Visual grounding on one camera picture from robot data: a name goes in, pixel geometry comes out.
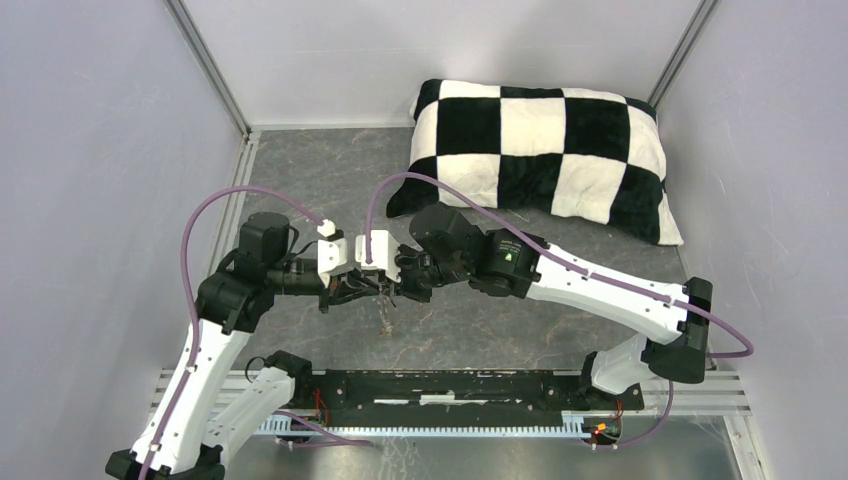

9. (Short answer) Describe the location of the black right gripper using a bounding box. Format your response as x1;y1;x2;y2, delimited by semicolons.
378;245;470;305

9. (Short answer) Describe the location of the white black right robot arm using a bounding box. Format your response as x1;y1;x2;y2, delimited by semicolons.
390;203;712;408

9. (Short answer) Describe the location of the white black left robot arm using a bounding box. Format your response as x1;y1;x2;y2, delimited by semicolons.
105;212;347;479

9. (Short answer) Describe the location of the black and white checkered pillow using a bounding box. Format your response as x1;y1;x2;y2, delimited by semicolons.
385;79;684;246

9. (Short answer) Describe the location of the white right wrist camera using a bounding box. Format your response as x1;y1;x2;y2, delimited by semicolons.
354;230;401;283

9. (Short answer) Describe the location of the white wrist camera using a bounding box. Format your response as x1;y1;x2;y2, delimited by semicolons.
316;219;348;288
354;230;401;283

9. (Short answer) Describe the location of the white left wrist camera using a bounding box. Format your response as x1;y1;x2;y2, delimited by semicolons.
316;219;348;288

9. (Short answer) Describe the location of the black mounting base rail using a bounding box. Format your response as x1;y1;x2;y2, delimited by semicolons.
287;370;645;428

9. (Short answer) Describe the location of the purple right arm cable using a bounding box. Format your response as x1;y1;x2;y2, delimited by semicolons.
363;172;757;450

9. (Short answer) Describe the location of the white toothed cable duct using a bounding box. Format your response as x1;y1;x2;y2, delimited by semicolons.
253;412;610;440

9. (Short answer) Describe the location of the aluminium frame post left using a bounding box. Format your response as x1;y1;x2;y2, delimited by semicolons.
164;0;252;139

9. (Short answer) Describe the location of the aluminium frame post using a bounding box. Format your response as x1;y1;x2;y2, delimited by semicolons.
164;0;252;139
648;0;720;110

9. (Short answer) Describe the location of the aluminium frame post right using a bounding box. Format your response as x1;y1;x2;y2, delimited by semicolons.
648;0;720;110

